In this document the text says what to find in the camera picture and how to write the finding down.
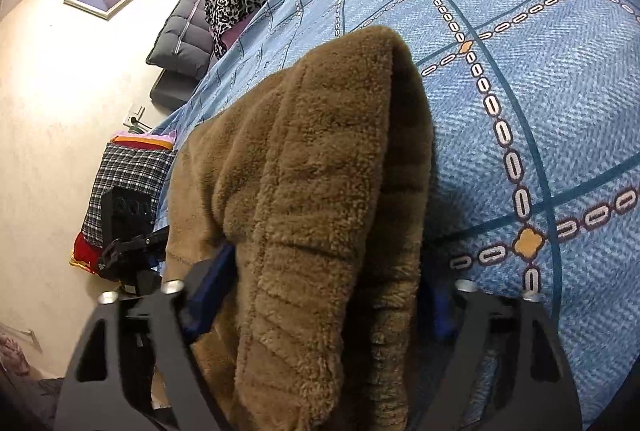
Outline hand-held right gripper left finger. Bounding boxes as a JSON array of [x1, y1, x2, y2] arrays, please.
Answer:
[[52, 243, 237, 431]]

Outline pink floral cloth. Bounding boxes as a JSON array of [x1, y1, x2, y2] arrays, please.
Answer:
[[0, 326, 33, 380]]

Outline black white plaid pillow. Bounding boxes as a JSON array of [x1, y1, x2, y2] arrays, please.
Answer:
[[81, 144, 178, 252]]

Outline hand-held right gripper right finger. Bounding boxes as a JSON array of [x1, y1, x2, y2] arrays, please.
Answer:
[[410, 280, 583, 431]]

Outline brown fleece pants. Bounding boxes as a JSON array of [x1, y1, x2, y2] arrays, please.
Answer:
[[160, 25, 436, 431]]

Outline wall socket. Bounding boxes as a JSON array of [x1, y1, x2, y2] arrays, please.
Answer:
[[126, 105, 152, 133]]

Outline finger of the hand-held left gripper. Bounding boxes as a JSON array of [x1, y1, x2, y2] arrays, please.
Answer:
[[96, 228, 170, 282], [120, 258, 163, 297]]

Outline blue chain-pattern bed cover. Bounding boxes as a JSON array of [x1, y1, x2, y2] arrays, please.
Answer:
[[150, 0, 640, 431]]

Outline grey puffer jacket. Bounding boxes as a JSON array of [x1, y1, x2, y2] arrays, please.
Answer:
[[146, 0, 222, 110]]

